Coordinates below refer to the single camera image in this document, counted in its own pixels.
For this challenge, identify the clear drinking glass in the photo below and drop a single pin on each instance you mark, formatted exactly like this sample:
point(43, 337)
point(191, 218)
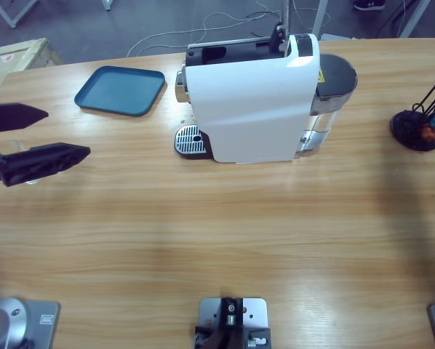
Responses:
point(19, 144)

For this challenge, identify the grey coffee machine lever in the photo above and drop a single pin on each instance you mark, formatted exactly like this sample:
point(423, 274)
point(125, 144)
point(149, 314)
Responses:
point(283, 18)

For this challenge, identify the white capsule coffee machine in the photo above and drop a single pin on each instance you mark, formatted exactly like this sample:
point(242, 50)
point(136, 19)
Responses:
point(246, 109)

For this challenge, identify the orange coffee capsule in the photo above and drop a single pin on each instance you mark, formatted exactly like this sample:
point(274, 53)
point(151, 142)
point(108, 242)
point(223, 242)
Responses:
point(429, 132)

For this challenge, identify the wooden crate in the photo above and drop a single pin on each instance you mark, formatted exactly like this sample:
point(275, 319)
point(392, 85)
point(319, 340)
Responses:
point(21, 54)

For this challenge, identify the blue plastic tray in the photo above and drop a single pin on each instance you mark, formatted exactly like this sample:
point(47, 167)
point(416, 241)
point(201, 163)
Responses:
point(119, 91)

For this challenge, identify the black drip tray metal grid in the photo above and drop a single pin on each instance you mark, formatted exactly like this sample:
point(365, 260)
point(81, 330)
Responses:
point(190, 140)

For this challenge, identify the clear water tank black lid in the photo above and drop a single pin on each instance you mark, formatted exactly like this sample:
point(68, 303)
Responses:
point(330, 72)

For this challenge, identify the white metal table leg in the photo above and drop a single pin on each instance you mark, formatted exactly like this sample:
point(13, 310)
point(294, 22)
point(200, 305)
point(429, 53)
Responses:
point(320, 18)
point(414, 20)

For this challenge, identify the dark shoe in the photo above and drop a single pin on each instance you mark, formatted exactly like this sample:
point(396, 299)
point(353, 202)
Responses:
point(369, 4)

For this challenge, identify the black capsule holder stand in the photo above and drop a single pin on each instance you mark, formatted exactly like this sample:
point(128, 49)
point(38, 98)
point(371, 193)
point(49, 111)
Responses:
point(410, 131)

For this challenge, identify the white metal frame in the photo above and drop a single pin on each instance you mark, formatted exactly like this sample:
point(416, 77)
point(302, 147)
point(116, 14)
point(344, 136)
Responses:
point(12, 20)

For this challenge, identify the white block with dark post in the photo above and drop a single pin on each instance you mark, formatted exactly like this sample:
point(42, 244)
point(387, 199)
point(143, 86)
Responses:
point(254, 312)

